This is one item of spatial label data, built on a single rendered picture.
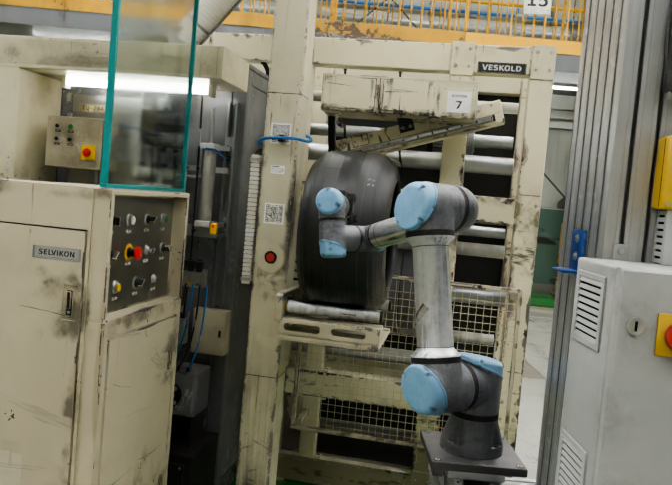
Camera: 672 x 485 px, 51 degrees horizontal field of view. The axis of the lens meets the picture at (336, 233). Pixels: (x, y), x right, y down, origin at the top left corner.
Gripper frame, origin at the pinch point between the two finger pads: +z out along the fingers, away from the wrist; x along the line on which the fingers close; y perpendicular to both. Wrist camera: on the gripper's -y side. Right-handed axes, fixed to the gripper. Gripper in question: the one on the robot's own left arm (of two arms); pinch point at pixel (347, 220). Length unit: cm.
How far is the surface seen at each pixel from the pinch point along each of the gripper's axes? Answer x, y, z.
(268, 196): 33.3, 8.0, 20.9
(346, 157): 5.1, 23.3, 14.9
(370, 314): -8.7, -30.0, 17.9
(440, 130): -24, 45, 56
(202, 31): 76, 76, 43
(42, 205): 79, -8, -46
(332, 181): 7.3, 13.1, 5.3
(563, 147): -186, 242, 972
